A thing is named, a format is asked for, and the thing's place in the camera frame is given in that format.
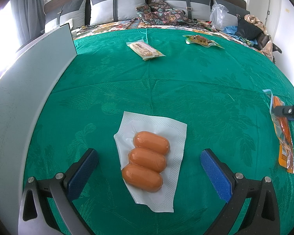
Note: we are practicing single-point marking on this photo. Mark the grey board panel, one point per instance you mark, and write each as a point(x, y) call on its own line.
point(22, 102)

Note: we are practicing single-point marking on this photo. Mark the three small sausages packet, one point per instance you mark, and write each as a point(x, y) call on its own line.
point(147, 159)

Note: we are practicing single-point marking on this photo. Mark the long orange sausage packet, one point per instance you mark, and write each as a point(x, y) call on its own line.
point(284, 132)

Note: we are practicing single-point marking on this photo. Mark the small beige snack packet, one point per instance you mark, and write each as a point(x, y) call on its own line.
point(144, 50)

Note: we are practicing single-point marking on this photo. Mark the green-edged brown snack packet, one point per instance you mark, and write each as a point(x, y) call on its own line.
point(201, 40)

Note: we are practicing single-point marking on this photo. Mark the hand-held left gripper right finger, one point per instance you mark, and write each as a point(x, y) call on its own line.
point(215, 176)

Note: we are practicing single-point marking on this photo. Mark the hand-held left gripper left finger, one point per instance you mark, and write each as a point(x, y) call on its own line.
point(84, 171)

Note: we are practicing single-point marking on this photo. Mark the dark floral cloth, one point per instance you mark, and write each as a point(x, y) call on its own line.
point(161, 14)

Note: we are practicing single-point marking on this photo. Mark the blue cloth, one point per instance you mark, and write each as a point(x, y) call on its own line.
point(230, 29)

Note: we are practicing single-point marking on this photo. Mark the grey curtain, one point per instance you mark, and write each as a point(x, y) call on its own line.
point(29, 9)

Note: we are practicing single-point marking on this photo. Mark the green patterned blanket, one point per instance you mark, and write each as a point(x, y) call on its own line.
point(186, 90)

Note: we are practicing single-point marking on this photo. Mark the grey and white pillow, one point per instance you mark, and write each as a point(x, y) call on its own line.
point(117, 7)
point(235, 11)
point(68, 14)
point(186, 0)

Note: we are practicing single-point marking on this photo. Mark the black bag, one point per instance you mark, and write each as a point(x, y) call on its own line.
point(247, 29)

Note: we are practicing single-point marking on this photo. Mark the floral bedsheet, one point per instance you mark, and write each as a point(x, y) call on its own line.
point(107, 28)

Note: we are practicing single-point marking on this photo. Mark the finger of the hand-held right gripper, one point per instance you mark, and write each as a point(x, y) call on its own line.
point(288, 110)

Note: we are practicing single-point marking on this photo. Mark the pile of clothes and bags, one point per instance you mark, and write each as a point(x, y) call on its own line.
point(265, 46)

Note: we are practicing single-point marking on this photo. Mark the clear plastic bag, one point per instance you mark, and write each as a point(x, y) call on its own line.
point(218, 16)

